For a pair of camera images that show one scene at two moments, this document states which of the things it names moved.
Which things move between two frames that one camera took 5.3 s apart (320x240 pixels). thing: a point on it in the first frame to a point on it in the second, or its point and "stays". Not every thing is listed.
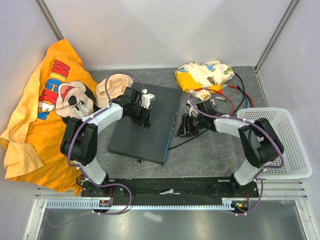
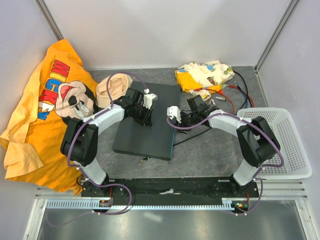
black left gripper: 145,122 stays
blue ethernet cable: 243,93 stays
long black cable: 193,139 to 148,158
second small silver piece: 221,98 stays
